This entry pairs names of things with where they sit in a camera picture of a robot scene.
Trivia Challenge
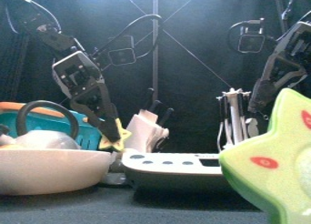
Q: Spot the white toy stove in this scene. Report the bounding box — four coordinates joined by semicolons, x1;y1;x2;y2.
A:
120;148;232;190

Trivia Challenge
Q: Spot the large green starfruit half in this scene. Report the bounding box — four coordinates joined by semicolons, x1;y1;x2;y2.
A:
218;87;311;224

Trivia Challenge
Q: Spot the teal plastic basket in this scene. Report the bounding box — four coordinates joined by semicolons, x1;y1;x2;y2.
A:
0;108;103;151

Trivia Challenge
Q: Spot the white utensil stand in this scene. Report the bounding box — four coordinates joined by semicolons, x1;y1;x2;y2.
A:
215;87;254;153

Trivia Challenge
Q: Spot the pale pink cloth piece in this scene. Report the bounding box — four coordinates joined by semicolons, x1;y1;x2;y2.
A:
123;108;171;154

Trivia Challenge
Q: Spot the orange plastic basket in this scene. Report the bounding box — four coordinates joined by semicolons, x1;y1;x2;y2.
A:
0;101;67;118

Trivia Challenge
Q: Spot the white bowl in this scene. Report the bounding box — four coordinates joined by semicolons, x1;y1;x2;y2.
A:
0;148;113;196

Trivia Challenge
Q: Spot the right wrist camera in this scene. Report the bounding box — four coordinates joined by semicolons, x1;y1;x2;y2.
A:
236;17;267;55

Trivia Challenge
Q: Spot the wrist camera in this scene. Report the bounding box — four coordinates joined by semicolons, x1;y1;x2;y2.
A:
105;36;139;67
236;17;267;55

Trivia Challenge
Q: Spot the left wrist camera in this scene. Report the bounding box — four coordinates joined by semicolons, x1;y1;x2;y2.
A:
105;36;139;67

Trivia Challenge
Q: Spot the black handled knife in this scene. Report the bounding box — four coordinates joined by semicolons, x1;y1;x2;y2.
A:
156;107;176;128
150;99;164;114
143;87;156;113

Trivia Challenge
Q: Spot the black camera cable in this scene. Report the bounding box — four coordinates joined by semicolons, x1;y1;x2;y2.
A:
224;19;246;50
91;13;164;60

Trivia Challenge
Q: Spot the metal frame pole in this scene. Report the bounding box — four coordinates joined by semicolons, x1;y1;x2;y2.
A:
151;0;160;95

